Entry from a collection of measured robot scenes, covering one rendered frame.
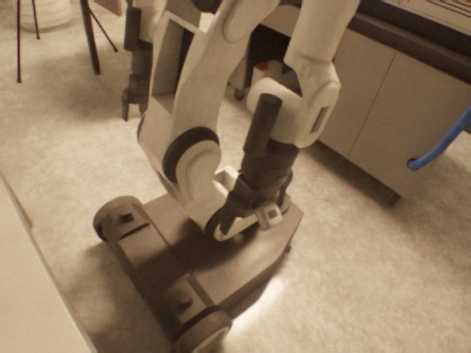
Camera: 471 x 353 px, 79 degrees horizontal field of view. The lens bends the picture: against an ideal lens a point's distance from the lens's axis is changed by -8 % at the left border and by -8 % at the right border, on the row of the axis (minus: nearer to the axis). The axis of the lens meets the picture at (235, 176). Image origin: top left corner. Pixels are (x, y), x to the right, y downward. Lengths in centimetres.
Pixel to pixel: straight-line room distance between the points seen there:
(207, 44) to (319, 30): 18
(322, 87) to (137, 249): 78
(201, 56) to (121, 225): 69
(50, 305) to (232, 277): 84
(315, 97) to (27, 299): 38
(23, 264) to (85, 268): 106
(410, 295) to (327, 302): 35
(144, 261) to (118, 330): 26
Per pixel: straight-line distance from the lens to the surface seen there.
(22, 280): 20
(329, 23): 44
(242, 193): 55
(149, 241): 104
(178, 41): 64
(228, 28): 53
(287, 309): 118
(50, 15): 315
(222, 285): 98
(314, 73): 44
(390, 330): 130
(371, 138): 147
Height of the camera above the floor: 106
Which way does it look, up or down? 45 degrees down
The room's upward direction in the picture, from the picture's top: 9 degrees clockwise
